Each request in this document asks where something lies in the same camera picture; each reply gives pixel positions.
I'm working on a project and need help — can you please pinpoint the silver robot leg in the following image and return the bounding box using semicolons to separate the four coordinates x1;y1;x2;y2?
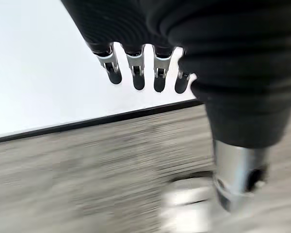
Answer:
160;171;233;233

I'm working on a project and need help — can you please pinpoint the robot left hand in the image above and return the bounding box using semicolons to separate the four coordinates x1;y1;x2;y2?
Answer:
60;0;291;212

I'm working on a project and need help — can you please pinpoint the black baseboard strip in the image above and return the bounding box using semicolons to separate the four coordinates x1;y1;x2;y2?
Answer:
0;99;204;145

